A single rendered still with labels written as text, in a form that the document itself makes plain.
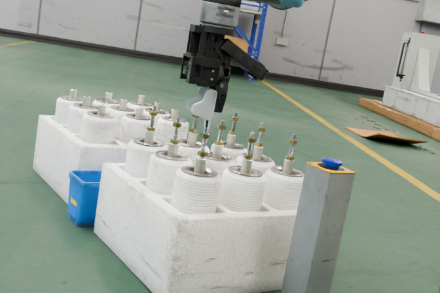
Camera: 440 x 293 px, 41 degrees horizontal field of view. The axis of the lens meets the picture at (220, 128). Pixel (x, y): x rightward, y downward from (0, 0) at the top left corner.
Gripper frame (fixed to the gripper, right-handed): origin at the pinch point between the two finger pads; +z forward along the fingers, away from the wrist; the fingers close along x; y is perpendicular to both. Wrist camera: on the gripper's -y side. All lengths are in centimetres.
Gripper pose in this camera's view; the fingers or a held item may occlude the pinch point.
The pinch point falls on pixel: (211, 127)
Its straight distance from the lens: 118.8
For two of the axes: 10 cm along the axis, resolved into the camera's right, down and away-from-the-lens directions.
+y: -9.4, -1.0, -3.4
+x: 3.1, 2.1, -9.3
